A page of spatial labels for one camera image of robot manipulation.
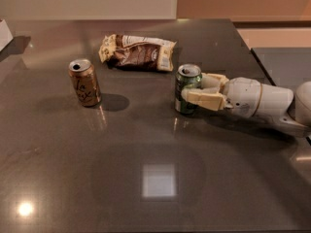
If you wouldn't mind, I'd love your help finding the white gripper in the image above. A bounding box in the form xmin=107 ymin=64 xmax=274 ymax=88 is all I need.
xmin=181 ymin=73 xmax=294 ymax=118

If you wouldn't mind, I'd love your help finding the green soda can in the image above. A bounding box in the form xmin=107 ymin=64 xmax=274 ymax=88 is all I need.
xmin=175 ymin=64 xmax=202 ymax=115

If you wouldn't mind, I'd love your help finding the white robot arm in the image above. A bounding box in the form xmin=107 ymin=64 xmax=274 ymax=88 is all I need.
xmin=181 ymin=73 xmax=311 ymax=137

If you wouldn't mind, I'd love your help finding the brown La Croix can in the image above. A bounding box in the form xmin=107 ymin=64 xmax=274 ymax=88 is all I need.
xmin=68 ymin=58 xmax=101 ymax=107

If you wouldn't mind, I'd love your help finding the brown and cream snack bag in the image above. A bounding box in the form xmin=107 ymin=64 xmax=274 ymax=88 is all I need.
xmin=98 ymin=34 xmax=176 ymax=72

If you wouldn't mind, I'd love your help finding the white box at left edge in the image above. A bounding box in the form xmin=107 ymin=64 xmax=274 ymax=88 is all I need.
xmin=0 ymin=19 xmax=13 ymax=51

